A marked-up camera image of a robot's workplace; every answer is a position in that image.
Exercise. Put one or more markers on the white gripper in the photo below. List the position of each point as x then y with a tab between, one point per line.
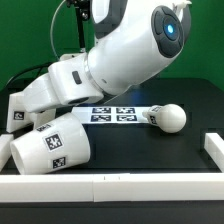
66	83

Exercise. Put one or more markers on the white lamp base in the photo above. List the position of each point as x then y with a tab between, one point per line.
19	118

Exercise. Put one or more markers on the white lamp shade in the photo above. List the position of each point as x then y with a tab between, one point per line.
58	144

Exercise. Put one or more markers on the white light bulb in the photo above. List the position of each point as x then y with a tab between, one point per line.
170	118

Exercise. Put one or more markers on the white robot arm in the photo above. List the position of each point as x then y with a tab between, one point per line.
136	40

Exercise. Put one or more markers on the white marker sheet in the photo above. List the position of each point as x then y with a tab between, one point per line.
111	114

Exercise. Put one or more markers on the green curtain backdrop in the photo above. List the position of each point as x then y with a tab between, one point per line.
30	30

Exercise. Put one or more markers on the white left rail block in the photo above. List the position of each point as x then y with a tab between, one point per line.
5	151

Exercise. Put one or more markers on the white rail block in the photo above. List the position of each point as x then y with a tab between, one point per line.
214	145
5	151

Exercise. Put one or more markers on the white front rail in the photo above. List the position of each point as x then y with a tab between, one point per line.
111	187

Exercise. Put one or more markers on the white right rail block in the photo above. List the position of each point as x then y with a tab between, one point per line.
214	145

